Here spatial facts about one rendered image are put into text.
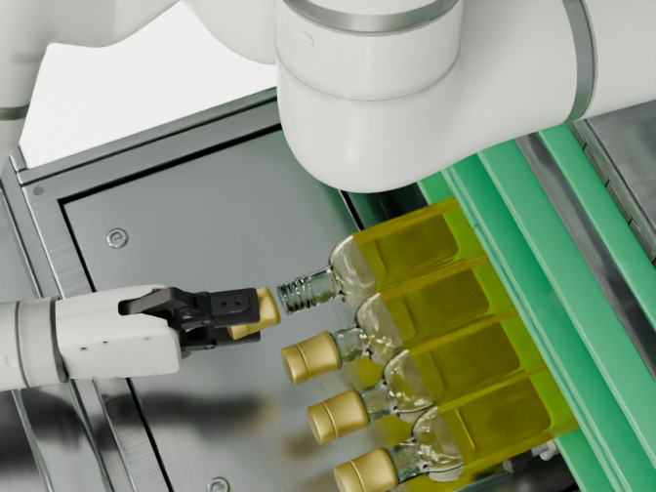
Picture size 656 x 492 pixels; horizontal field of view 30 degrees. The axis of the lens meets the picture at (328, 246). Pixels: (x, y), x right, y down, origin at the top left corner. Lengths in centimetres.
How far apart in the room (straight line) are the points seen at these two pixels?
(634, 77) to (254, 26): 21
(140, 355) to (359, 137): 48
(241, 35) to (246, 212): 58
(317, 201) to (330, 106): 67
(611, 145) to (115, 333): 43
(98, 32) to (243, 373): 39
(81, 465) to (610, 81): 68
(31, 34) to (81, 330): 25
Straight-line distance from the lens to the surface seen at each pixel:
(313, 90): 61
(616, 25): 67
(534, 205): 100
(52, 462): 119
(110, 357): 106
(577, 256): 98
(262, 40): 70
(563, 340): 103
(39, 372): 106
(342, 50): 59
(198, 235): 126
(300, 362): 105
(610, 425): 101
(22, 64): 95
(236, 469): 117
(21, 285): 126
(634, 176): 101
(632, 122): 104
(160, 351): 106
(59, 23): 96
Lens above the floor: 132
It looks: 12 degrees down
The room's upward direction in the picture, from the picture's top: 110 degrees counter-clockwise
